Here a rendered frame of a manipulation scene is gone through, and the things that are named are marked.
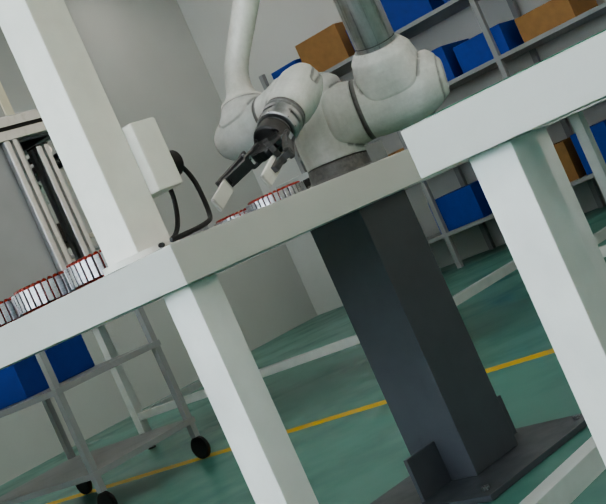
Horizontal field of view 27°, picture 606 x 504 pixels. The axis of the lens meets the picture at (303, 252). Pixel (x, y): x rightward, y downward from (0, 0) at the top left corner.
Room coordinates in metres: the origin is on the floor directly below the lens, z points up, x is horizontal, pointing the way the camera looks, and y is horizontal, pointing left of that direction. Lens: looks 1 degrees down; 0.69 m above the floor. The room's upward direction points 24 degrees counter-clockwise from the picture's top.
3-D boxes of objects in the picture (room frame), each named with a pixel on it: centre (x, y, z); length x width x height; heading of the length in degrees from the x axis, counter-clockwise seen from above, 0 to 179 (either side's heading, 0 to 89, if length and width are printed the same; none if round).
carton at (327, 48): (9.81, -0.88, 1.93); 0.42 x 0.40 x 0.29; 51
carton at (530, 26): (8.62, -2.26, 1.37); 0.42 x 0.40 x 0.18; 50
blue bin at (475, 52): (8.96, -1.86, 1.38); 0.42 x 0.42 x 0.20; 48
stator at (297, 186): (2.22, 0.00, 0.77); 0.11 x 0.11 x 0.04
